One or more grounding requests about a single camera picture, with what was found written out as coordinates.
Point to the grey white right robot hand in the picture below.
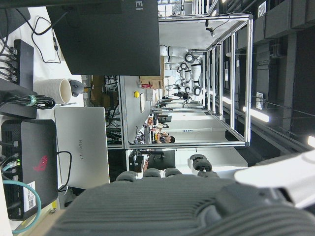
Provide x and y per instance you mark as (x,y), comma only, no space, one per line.
(160,209)

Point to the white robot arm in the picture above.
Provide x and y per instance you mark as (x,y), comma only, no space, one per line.
(177,51)

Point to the white textured cup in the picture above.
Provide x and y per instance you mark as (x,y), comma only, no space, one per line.
(49,89)

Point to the seated person with glasses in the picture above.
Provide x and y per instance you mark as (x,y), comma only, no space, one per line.
(167,139)

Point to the silver Huawei laptop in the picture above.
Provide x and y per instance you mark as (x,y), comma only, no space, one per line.
(81,147)

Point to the yellow emergency stop button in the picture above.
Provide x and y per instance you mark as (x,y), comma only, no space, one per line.
(136,94)

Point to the brown cardboard box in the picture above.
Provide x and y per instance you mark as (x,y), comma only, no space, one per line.
(153,82)

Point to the black ROG mini computer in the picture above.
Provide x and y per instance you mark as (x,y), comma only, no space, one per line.
(37,159)

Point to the black computer mouse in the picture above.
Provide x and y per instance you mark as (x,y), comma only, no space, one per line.
(76,87)

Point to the black power brick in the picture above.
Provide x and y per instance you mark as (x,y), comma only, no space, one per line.
(14,109)

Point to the black computer monitor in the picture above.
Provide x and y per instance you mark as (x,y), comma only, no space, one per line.
(110,39)

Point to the black docking hub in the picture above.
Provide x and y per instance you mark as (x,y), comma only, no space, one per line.
(24,64)

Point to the large aluminium frame cage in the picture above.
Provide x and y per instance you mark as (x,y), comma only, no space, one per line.
(248,81)

